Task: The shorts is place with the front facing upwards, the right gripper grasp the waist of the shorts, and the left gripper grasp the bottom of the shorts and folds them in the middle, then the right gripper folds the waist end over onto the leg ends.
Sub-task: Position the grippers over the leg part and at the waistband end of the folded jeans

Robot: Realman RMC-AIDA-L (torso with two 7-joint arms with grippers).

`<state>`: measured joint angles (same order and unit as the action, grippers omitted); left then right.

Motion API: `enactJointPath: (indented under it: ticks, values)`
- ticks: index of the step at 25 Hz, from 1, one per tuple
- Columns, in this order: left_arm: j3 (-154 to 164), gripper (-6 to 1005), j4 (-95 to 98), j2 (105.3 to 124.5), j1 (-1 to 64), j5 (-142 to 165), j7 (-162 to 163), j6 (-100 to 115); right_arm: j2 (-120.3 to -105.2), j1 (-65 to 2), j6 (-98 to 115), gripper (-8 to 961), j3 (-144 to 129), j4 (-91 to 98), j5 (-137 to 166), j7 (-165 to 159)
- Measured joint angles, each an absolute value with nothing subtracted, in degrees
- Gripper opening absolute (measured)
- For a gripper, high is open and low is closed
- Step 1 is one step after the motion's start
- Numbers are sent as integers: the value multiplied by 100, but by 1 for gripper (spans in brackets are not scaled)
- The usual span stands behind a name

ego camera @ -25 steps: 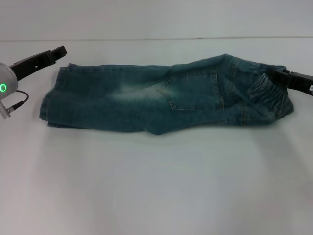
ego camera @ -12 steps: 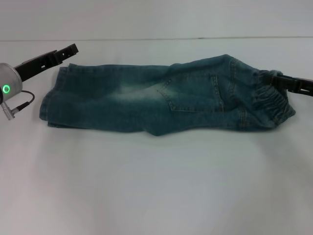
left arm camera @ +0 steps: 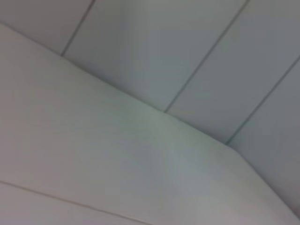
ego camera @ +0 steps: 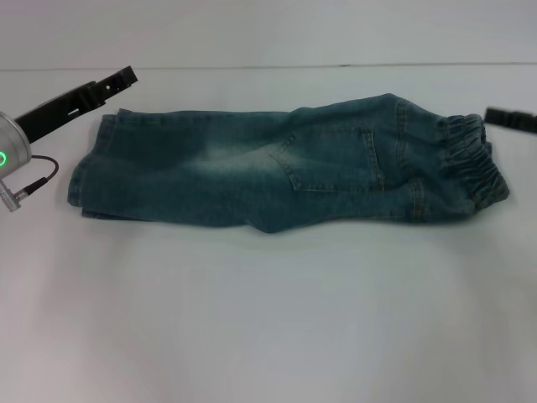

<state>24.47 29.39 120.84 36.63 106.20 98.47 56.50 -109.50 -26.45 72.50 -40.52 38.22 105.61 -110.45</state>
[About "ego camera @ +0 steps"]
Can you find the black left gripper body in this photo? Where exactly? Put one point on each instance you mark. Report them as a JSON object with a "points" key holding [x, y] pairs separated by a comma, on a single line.
{"points": [[58, 111]]}

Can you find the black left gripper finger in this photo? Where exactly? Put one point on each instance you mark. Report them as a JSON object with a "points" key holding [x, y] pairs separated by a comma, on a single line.
{"points": [[119, 82]]}

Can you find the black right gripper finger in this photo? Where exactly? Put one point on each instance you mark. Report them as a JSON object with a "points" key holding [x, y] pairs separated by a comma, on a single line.
{"points": [[509, 119]]}

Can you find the blue denim shorts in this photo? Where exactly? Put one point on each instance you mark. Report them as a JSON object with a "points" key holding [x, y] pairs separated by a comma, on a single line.
{"points": [[210, 176]]}

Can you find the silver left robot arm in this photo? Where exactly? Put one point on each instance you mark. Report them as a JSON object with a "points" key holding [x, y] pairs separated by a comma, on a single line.
{"points": [[12, 142]]}

